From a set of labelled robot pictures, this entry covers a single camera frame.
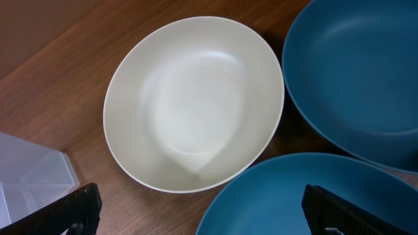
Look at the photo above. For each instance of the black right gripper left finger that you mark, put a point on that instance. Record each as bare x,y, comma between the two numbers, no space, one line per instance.
76,213

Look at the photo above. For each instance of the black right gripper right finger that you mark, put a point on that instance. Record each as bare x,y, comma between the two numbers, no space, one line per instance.
327,213

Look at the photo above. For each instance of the clear plastic storage bin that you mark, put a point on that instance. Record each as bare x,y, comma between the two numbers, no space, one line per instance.
32,177

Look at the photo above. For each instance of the blue plate front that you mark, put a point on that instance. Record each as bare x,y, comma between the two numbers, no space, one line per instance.
266,198

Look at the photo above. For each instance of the dark blue plate right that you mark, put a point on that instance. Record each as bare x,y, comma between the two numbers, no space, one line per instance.
350,67

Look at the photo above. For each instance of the cream plate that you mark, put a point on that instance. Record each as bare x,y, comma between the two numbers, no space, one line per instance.
193,104

